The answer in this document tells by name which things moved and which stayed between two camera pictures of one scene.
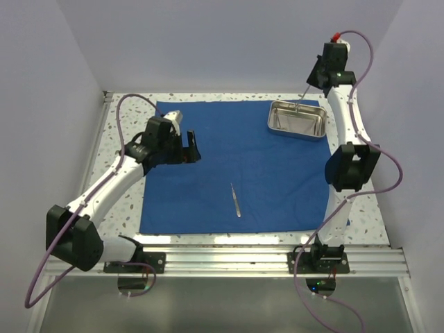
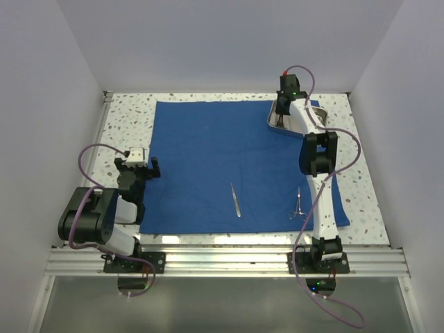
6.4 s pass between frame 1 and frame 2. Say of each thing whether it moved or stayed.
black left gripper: moved
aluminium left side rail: stayed
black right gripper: moved
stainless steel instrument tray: stayed
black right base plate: stayed
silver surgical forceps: moved
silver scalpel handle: stayed
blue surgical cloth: stayed
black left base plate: stayed
